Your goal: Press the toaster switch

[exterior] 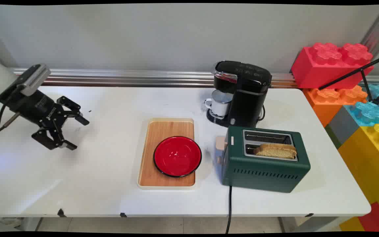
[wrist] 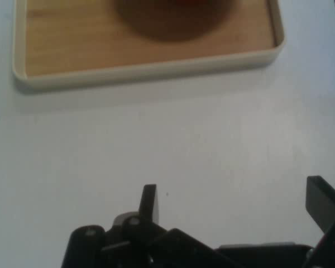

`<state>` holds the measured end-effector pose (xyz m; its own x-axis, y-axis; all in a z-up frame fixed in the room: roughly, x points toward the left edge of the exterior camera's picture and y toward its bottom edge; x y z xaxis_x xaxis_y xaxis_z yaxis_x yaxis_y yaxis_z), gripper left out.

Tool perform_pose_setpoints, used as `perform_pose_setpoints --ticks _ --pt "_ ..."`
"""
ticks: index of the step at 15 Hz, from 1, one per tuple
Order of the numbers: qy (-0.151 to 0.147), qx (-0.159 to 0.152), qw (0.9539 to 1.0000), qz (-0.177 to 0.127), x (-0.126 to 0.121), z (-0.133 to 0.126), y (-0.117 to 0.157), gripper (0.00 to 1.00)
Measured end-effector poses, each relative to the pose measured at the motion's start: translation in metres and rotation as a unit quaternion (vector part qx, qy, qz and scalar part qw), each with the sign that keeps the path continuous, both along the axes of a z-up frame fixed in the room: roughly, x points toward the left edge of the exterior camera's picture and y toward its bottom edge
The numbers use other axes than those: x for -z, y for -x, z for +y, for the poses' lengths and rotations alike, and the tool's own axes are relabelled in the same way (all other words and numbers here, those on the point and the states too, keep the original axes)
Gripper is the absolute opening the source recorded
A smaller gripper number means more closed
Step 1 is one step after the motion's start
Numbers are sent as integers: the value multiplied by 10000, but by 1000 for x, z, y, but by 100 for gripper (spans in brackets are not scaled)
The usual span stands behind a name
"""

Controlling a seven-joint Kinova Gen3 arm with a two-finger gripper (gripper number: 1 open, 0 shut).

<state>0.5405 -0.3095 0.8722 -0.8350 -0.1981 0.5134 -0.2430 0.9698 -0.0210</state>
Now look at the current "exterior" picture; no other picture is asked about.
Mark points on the big light blue toy block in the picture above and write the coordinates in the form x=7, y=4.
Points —
x=370, y=113

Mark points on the red bowl with black rim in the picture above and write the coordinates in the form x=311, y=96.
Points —
x=177, y=156

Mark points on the big yellow toy block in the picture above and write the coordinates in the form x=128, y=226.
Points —
x=367, y=158

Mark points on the white table leg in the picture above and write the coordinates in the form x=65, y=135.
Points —
x=308, y=223
x=30, y=223

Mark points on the black coffee machine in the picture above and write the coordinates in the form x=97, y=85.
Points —
x=247, y=95

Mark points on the dark green toaster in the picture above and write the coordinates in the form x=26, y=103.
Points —
x=262, y=172

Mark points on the black tripod stand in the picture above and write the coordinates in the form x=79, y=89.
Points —
x=350, y=75

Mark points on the wooden tray with cream rim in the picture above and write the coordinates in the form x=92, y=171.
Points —
x=161, y=128

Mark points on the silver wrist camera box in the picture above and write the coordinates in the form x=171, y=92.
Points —
x=35, y=78

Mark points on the big red toy block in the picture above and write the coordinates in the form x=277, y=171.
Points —
x=327, y=70

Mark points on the beige toaster lever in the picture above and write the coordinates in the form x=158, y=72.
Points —
x=220, y=143

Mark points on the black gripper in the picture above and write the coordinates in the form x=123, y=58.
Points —
x=36, y=107

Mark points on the slanted aluminium profile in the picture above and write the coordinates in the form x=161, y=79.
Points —
x=378, y=29

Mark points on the horizontal aluminium rail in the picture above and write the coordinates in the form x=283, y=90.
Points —
x=143, y=78

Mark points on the white enamel mug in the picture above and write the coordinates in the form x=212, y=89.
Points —
x=221, y=103

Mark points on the big orange toy block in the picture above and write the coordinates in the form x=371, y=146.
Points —
x=324, y=105

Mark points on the toast bread slice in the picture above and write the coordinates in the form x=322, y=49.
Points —
x=276, y=151

